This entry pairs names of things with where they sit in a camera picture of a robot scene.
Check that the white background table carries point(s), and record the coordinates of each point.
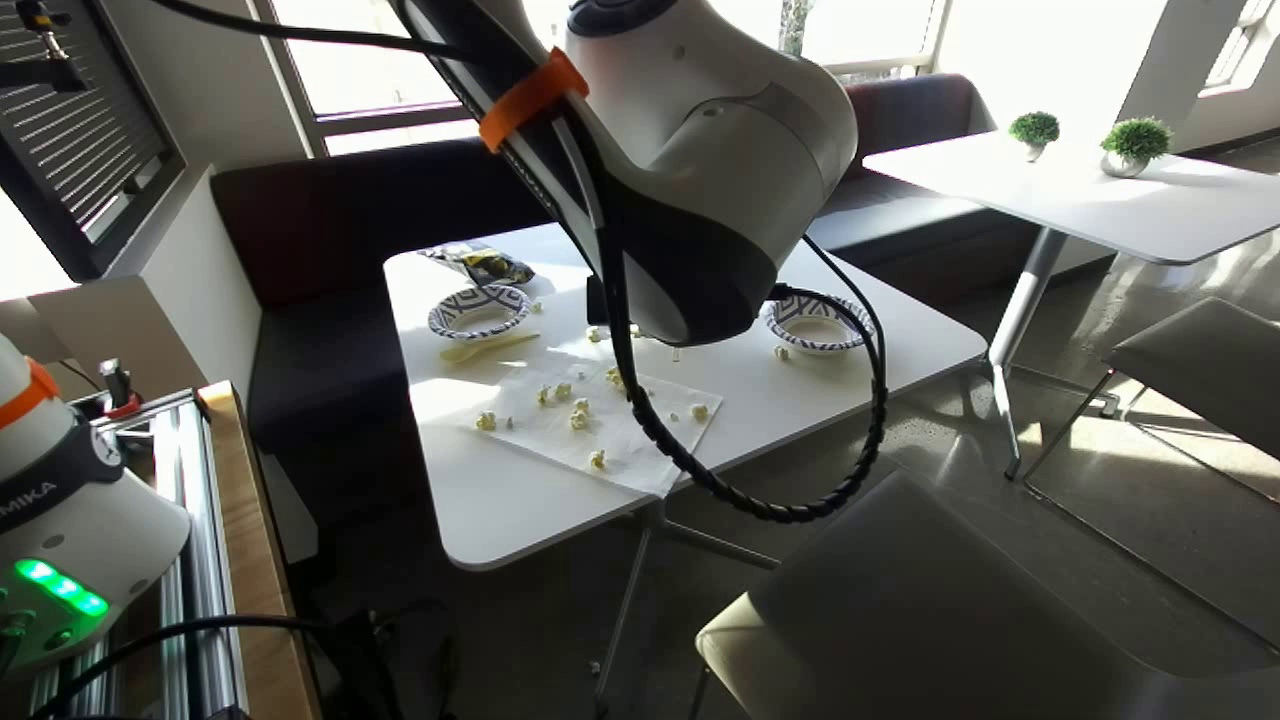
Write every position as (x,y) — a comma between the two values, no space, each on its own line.
(1177,210)

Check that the white square table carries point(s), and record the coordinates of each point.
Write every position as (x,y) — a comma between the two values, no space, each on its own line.
(726,401)

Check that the small green plant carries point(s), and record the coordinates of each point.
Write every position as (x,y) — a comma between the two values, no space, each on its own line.
(1134,145)
(1034,128)

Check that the blue patterned far bowl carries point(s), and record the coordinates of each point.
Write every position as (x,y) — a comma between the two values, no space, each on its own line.
(812,324)

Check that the grey chair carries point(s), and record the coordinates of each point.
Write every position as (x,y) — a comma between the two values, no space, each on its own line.
(911,615)

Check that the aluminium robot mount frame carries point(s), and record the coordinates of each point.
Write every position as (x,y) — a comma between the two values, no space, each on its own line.
(215,636)

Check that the blue patterned paper bowl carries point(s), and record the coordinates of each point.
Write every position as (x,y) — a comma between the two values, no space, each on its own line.
(479,315)

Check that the small green plant left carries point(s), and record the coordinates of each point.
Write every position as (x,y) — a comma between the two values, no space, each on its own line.
(1034,128)

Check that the black popcorn bag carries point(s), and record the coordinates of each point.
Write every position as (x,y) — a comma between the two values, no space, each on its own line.
(486,268)

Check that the dark bench seat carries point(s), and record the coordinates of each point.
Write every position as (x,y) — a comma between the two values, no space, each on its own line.
(312,236)

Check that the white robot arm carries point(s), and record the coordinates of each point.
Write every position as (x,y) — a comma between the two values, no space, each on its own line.
(673,151)

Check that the white paper napkin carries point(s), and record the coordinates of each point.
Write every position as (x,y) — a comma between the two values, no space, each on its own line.
(573,414)

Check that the small green plant right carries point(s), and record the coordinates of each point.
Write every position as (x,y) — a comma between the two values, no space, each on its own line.
(1134,145)

